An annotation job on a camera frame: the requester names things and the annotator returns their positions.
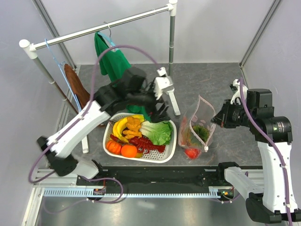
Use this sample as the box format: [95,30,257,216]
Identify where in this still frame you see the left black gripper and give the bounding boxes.
[127,84,170,124]

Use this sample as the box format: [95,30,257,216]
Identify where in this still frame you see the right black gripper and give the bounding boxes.
[211,98,256,128]

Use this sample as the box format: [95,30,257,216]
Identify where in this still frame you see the orange toy pineapple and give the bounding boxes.
[186,125,210,146]

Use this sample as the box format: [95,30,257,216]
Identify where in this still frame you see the clear pink zip top bag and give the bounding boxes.
[178,96,216,159]

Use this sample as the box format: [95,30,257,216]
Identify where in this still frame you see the toy orange fruit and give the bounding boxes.
[120,145,137,158]

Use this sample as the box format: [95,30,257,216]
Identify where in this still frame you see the orange toy pumpkin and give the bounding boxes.
[106,140,122,155]

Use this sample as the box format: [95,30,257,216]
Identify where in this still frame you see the orange toy ginger root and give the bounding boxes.
[122,116,142,140]

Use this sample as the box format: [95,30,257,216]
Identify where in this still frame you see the toy watermelon slice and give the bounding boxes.
[178,116,188,147]

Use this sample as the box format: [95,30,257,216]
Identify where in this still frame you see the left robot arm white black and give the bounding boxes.
[37,67,173,185]

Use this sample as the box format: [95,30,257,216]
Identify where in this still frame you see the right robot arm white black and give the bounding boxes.
[211,86,301,226]

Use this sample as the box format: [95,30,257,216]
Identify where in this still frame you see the green toy lettuce leaf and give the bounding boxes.
[140,121,173,145]

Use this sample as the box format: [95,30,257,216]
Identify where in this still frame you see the red toy lobster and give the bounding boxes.
[110,134,166,153]

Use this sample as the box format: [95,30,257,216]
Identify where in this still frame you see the white perforated plastic basket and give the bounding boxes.
[103,113,177,163]

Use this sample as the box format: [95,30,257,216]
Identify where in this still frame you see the yellow toy bananas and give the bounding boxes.
[112,114,145,142]

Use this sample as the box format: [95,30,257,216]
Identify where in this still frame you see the green shirt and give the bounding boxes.
[94,32,151,121]

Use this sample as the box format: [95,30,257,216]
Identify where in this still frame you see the brown cloth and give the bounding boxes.
[64,64,90,108]

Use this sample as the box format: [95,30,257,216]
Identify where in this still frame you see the blue hanger with shirt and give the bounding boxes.
[97,26,115,47]

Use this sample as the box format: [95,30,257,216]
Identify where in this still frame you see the white clothes rack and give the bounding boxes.
[18,0,181,154]

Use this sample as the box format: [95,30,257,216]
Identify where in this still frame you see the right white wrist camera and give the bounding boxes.
[230,79,248,105]

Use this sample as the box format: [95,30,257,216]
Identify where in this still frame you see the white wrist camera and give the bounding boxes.
[230,79,248,105]
[154,67,174,100]

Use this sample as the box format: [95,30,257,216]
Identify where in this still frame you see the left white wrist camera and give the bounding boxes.
[154,67,174,100]

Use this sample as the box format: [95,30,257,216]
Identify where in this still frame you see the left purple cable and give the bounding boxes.
[28,45,165,184]

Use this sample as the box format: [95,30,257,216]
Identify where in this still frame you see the white slotted cable duct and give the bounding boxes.
[43,187,221,198]

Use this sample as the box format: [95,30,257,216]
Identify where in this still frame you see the light blue wire hanger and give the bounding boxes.
[45,39,82,111]

